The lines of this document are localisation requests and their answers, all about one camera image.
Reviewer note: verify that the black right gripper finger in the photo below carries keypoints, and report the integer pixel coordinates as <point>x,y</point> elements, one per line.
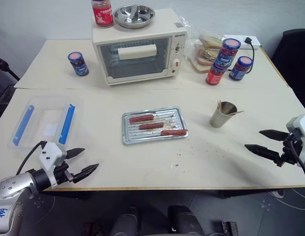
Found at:
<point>274,134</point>
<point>263,151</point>

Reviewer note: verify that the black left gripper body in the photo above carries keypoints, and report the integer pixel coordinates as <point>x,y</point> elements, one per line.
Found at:
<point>62,173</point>

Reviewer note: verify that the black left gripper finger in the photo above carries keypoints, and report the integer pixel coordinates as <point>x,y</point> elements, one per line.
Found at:
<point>86,171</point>
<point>75,153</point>

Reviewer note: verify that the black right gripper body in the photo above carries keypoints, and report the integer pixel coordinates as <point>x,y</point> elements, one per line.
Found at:
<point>289,153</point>

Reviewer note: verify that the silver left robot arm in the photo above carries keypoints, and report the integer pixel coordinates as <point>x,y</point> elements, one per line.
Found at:
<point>12,184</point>

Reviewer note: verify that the clear box with blue clips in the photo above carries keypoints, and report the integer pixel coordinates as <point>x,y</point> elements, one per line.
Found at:
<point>41,123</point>

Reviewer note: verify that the metal cup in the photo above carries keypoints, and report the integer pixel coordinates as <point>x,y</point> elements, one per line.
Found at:
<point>220,119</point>

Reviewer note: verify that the dark rounded shape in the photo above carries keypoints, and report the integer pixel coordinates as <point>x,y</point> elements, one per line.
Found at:
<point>184,221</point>
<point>125,221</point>

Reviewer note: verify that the blue-label jam jar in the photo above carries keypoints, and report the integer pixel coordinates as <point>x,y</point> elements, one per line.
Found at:
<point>241,68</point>
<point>227,55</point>
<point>78,65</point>

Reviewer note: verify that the red sausage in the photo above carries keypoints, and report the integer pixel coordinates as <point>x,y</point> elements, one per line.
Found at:
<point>174,133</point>
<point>151,126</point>
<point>141,119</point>

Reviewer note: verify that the black chair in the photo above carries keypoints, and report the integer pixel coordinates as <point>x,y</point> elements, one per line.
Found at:
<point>294,61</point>

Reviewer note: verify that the metal baking tray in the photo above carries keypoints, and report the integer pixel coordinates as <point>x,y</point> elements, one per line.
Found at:
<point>155,137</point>

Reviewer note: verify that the small red-label jar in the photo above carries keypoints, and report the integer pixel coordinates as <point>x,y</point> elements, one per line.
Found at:
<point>214,76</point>

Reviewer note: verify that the white power strip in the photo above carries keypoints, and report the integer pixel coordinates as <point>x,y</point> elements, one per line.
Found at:
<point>241,41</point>

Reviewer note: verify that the bread slice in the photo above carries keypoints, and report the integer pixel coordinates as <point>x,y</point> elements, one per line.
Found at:
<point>199,68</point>
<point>205,57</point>
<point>211,41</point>

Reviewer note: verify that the clear plastic bread bag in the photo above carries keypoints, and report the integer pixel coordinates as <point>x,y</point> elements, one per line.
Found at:
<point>192,41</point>

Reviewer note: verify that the cream toaster oven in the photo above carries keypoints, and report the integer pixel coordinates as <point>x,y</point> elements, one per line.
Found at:
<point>132,39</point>

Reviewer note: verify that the tall red-label jar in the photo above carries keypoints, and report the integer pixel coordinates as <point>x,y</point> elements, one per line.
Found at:
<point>102,14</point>

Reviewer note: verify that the steel bowl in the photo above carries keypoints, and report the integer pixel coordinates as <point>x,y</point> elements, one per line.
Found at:
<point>134,14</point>

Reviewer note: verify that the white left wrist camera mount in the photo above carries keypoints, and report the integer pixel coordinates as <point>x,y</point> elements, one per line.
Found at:
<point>50,152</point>

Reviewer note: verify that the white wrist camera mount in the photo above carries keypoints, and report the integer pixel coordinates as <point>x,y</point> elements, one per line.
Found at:
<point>50,152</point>
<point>298,124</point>

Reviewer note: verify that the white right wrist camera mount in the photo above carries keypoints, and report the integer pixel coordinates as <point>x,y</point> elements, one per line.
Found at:
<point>298,124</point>

